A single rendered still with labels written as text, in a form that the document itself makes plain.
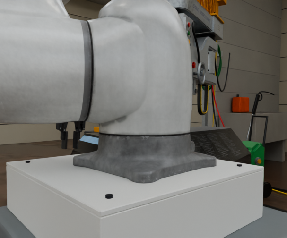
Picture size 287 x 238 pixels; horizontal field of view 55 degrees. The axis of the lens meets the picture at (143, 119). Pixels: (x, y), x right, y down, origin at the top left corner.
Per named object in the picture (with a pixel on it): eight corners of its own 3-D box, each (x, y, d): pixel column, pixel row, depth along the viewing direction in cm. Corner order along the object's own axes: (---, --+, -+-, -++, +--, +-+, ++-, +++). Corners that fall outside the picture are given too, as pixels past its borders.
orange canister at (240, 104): (228, 114, 464) (228, 94, 463) (243, 113, 497) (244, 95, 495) (240, 114, 448) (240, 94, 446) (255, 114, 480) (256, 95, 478)
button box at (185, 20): (186, 66, 174) (186, 20, 172) (189, 65, 172) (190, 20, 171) (181, 64, 167) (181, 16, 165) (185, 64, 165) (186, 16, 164)
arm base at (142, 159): (231, 162, 50) (231, 131, 50) (143, 184, 34) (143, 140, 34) (157, 151, 63) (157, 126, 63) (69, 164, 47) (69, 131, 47)
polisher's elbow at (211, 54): (192, 73, 230) (192, 50, 229) (191, 76, 249) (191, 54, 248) (215, 73, 228) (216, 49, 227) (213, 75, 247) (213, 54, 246)
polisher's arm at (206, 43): (195, 97, 253) (195, 43, 251) (220, 96, 242) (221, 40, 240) (160, 94, 189) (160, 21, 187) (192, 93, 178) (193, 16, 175)
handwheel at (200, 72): (192, 85, 195) (193, 63, 195) (206, 85, 190) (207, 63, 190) (185, 84, 182) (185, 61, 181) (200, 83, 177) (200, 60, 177)
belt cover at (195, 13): (195, 46, 258) (195, 28, 257) (222, 43, 246) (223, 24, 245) (147, 18, 174) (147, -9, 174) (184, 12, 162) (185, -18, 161)
